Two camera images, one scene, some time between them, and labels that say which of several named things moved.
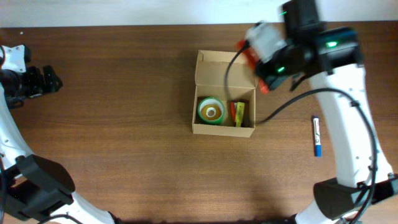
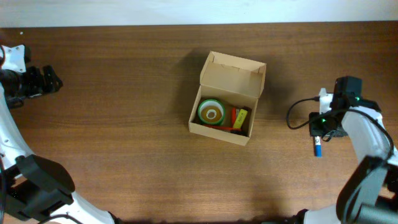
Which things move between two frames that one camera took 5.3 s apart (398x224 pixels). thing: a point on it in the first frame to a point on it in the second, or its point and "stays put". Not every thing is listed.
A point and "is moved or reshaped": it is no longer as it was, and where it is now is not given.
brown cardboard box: (213, 113) is moved or reshaped
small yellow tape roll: (211, 111) stays put
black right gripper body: (276, 68) to (326, 126)
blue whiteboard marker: (317, 137) stays put
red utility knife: (253, 58) to (223, 127)
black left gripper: (37, 86) stays put
